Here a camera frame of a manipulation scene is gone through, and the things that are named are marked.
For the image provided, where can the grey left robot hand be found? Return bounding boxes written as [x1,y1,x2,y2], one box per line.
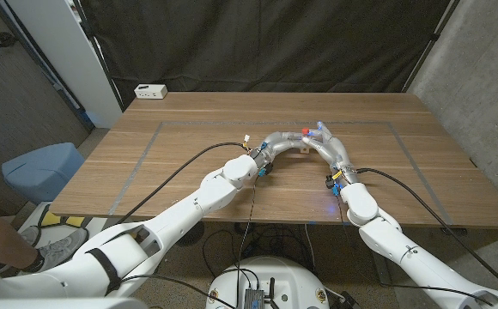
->
[250,130,308,173]

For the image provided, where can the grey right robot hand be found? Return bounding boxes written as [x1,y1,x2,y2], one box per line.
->
[301,120,361,186]

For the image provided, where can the grey tape outline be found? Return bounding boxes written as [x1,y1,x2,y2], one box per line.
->
[106,120,452,227]

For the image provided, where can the black backdrop curtain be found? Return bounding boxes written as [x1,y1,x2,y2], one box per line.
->
[79,0,463,108]

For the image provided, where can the round black floor fan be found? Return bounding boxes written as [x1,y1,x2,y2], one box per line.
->
[179,221,206,248]

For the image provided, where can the grey table leg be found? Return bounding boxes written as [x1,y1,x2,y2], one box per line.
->
[371,251,392,288]

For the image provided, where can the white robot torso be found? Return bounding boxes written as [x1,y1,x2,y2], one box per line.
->
[205,256,331,309]

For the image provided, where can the white power strip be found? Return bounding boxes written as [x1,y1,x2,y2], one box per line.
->
[133,83,169,100]

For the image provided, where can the black backdrop stand pole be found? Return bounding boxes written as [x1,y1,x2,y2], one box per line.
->
[402,0,464,94]
[71,0,126,112]

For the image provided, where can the grey electronics box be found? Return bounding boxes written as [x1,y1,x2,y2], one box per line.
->
[243,288,267,309]

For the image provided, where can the white cabinet panel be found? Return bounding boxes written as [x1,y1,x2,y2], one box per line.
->
[6,0,124,129]

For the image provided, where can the blue-grey plastic bin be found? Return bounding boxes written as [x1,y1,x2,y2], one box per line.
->
[1,142,86,205]

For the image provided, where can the grey sneaker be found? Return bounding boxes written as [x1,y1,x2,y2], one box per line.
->
[20,226,90,276]

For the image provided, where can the thin black left arm wire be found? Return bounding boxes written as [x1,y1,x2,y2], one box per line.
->
[119,174,261,309]

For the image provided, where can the thin black arm wire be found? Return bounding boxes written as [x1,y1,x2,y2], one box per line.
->
[119,174,261,309]
[337,195,495,308]

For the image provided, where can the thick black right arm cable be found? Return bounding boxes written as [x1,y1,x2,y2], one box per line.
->
[355,167,498,297]

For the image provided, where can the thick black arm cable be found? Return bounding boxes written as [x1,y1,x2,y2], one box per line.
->
[355,167,498,297]
[115,142,251,227]

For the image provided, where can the black floor cable bundle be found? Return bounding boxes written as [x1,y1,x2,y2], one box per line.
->
[201,221,319,280]

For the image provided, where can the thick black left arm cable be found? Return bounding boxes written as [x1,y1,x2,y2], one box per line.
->
[115,142,251,227]

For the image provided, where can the thin black right arm wire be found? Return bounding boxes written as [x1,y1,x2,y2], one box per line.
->
[337,195,495,308]

